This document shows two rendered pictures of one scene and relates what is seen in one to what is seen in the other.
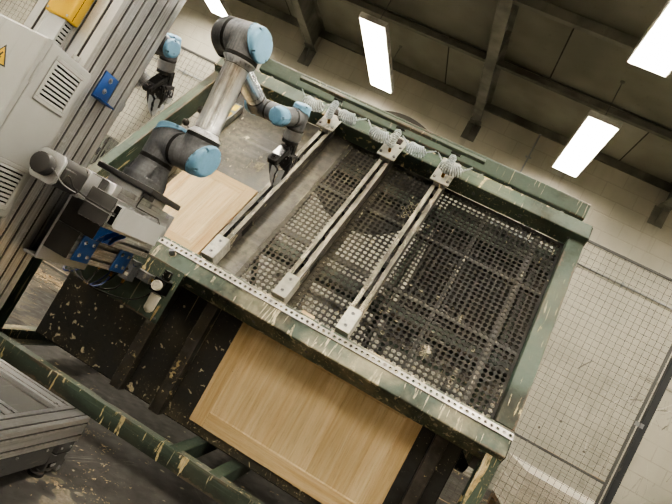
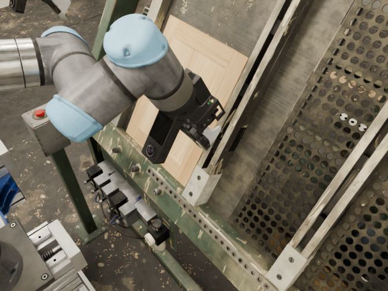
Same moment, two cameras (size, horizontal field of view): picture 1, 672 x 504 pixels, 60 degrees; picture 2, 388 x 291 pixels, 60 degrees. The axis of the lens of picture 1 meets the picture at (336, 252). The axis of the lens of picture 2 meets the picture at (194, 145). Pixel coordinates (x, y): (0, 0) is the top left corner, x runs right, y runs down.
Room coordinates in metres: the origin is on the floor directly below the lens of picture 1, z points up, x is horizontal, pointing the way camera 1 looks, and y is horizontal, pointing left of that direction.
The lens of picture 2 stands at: (2.02, 0.09, 1.85)
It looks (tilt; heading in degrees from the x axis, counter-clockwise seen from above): 47 degrees down; 36
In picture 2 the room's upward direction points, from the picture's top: straight up
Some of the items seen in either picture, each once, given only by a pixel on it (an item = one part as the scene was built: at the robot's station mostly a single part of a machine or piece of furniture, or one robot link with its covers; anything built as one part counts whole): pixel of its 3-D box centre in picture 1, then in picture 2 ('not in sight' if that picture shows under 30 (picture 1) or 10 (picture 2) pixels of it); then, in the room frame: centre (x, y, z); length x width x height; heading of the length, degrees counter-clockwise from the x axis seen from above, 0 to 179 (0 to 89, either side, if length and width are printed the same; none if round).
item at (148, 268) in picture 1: (115, 268); (123, 205); (2.46, 0.77, 0.69); 0.50 x 0.14 x 0.24; 77
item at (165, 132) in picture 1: (168, 143); not in sight; (2.00, 0.68, 1.20); 0.13 x 0.12 x 0.14; 65
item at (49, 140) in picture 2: not in sight; (47, 130); (2.49, 1.21, 0.84); 0.12 x 0.12 x 0.18; 77
